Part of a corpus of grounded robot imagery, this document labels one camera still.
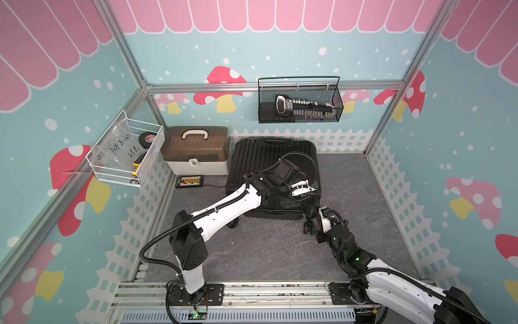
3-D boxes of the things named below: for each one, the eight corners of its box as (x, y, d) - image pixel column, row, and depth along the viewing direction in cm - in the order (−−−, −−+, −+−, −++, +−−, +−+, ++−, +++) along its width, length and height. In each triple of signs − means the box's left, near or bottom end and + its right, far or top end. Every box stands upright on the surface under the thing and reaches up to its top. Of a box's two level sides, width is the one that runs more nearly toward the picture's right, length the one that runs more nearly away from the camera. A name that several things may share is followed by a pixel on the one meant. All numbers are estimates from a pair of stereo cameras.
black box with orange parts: (175, 187, 108) (173, 185, 106) (178, 178, 112) (177, 175, 110) (203, 187, 108) (202, 185, 106) (205, 178, 112) (204, 175, 110)
